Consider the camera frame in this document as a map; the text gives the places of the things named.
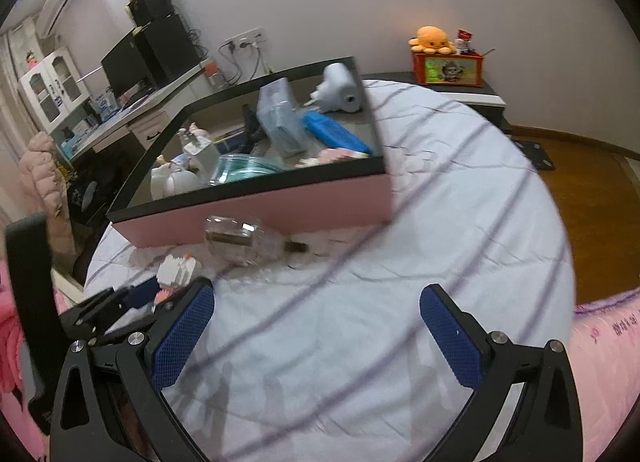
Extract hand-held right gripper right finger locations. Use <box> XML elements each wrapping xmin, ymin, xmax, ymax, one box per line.
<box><xmin>419</xmin><ymin>283</ymin><xmax>583</xmax><ymax>462</ymax></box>

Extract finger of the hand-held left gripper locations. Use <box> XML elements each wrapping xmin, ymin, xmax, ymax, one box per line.
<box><xmin>86</xmin><ymin>292</ymin><xmax>187</xmax><ymax>346</ymax></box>
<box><xmin>58</xmin><ymin>275</ymin><xmax>162</xmax><ymax>331</ymax></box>

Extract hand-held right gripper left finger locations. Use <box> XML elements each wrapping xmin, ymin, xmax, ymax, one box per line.
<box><xmin>50</xmin><ymin>277</ymin><xmax>216</xmax><ymax>462</ymax></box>

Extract clear glass bottle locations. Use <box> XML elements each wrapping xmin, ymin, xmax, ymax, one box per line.
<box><xmin>205</xmin><ymin>215</ymin><xmax>312</xmax><ymax>266</ymax></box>

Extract pink storage box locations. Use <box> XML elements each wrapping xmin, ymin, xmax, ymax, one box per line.
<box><xmin>106</xmin><ymin>56</ymin><xmax>396</xmax><ymax>249</ymax></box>

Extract clear acrylic heart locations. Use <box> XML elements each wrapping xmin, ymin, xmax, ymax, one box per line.
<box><xmin>209</xmin><ymin>153</ymin><xmax>282</xmax><ymax>186</ymax></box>

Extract small white box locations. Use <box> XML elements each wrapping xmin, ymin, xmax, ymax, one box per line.
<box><xmin>182</xmin><ymin>135</ymin><xmax>221</xmax><ymax>176</ymax></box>

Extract blue textured case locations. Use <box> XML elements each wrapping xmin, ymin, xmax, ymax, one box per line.
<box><xmin>303</xmin><ymin>111</ymin><xmax>375</xmax><ymax>156</ymax></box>

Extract pink padded jacket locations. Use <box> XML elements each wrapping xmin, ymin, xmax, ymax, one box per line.
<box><xmin>17</xmin><ymin>132</ymin><xmax>71</xmax><ymax>263</ymax></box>

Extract pink blanket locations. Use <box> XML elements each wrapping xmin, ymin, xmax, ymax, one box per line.
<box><xmin>0</xmin><ymin>257</ymin><xmax>640</xmax><ymax>462</ymax></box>

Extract white desk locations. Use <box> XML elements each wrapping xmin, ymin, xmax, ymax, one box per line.
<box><xmin>60</xmin><ymin>62</ymin><xmax>217</xmax><ymax>178</ymax></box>

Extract small plush doll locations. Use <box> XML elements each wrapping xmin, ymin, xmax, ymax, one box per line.
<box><xmin>177</xmin><ymin>125</ymin><xmax>209</xmax><ymax>148</ymax></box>

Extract blue and white boxes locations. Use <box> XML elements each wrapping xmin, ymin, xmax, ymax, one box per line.
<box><xmin>90</xmin><ymin>90</ymin><xmax>121</xmax><ymax>121</ymax></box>

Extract black floor scale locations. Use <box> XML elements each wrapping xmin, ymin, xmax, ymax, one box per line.
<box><xmin>515</xmin><ymin>139</ymin><xmax>556</xmax><ymax>171</ymax></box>

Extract black computer monitor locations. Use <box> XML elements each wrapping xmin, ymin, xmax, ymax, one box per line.
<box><xmin>100</xmin><ymin>35</ymin><xmax>152</xmax><ymax>101</ymax></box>

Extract clear plastic box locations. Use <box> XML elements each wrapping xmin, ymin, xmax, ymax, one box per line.
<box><xmin>256</xmin><ymin>77</ymin><xmax>307</xmax><ymax>159</ymax></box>

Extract orange capped water bottle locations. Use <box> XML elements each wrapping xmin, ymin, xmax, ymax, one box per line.
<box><xmin>202</xmin><ymin>58</ymin><xmax>224</xmax><ymax>91</ymax></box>

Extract black computer tower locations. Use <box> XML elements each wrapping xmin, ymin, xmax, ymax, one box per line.
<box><xmin>135</xmin><ymin>12</ymin><xmax>204</xmax><ymax>88</ymax></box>

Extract red picture storage box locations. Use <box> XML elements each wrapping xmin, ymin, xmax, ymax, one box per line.
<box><xmin>411</xmin><ymin>50</ymin><xmax>486</xmax><ymax>88</ymax></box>

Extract white air conditioner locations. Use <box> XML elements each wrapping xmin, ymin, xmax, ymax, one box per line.
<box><xmin>35</xmin><ymin>0</ymin><xmax>89</xmax><ymax>39</ymax></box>

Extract small red white toys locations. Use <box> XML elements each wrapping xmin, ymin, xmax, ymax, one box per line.
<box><xmin>454</xmin><ymin>28</ymin><xmax>476</xmax><ymax>56</ymax></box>

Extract orange octopus plush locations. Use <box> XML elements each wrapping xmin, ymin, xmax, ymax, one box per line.
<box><xmin>408</xmin><ymin>26</ymin><xmax>456</xmax><ymax>54</ymax></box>

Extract black box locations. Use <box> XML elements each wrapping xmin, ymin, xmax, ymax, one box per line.
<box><xmin>126</xmin><ymin>0</ymin><xmax>176</xmax><ymax>27</ymax></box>

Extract white wall cabinet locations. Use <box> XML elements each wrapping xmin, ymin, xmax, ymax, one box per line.
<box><xmin>17</xmin><ymin>47</ymin><xmax>94</xmax><ymax>136</ymax></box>

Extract black power cable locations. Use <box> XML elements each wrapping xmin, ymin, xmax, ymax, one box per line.
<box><xmin>218</xmin><ymin>42</ymin><xmax>242</xmax><ymax>89</ymax></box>

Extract white wall outlet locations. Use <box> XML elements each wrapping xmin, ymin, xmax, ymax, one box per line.
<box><xmin>223</xmin><ymin>26</ymin><xmax>266</xmax><ymax>51</ymax></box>

